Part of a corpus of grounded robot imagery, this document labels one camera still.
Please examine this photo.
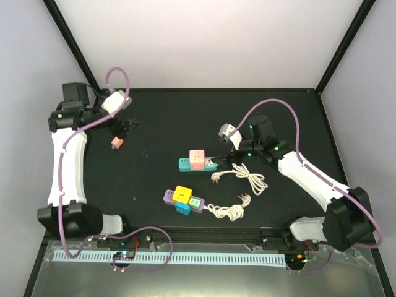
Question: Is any small pink charger plug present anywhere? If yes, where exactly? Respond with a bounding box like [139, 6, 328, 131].
[111, 137, 124, 149]

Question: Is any pink cube socket adapter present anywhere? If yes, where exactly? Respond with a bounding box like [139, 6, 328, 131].
[189, 149, 205, 170]

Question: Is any teal power strip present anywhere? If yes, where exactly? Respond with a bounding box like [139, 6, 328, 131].
[178, 158, 218, 172]

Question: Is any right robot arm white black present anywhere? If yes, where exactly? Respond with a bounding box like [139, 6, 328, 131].
[212, 116, 375, 251]

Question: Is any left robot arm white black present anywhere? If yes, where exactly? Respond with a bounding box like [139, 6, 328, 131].
[37, 82, 136, 247]

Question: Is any green plug adapter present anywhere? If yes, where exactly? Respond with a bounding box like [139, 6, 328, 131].
[189, 198, 201, 209]

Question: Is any yellow cube socket adapter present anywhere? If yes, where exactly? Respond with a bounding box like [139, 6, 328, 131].
[172, 186, 192, 204]

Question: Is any blue cube socket adapter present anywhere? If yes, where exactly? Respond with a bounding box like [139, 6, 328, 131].
[174, 202, 191, 215]

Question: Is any purple power strip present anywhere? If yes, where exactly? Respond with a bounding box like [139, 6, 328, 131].
[163, 189, 205, 213]

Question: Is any right circuit board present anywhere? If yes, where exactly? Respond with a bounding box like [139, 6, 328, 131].
[285, 251, 319, 264]

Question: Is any circuit board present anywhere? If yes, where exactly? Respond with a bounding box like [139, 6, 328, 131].
[285, 251, 319, 264]
[112, 251, 135, 261]

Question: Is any left circuit board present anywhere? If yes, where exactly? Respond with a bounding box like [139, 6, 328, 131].
[112, 251, 135, 261]

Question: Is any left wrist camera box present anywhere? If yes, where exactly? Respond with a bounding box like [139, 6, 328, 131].
[101, 90, 132, 116]

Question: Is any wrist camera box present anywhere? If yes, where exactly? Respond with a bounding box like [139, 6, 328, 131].
[218, 124, 243, 150]
[101, 90, 132, 116]

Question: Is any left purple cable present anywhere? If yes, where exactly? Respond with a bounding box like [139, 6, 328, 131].
[57, 66, 173, 275]

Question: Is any purple cable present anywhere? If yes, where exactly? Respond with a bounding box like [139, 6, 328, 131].
[57, 66, 173, 275]
[235, 98, 385, 275]

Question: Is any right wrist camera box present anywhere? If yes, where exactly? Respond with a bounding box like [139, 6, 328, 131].
[218, 124, 243, 150]

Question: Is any white cord of teal strip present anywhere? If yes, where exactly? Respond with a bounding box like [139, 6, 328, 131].
[210, 163, 269, 196]

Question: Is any white cord of purple strip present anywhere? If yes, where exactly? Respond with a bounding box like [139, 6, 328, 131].
[203, 193, 252, 222]

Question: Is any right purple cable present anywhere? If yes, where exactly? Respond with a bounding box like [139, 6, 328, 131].
[235, 98, 385, 275]

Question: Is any black front rail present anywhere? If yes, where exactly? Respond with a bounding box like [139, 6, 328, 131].
[64, 225, 327, 251]

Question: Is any light blue slotted cable duct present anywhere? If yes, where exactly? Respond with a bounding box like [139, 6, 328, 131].
[52, 250, 286, 268]

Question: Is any left black frame post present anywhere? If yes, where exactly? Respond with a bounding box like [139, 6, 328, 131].
[42, 0, 100, 91]

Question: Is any black frame post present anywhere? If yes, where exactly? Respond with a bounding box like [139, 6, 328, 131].
[42, 0, 100, 91]
[315, 0, 376, 95]

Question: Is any right black frame post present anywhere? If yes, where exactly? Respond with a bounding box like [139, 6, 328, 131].
[315, 0, 376, 95]

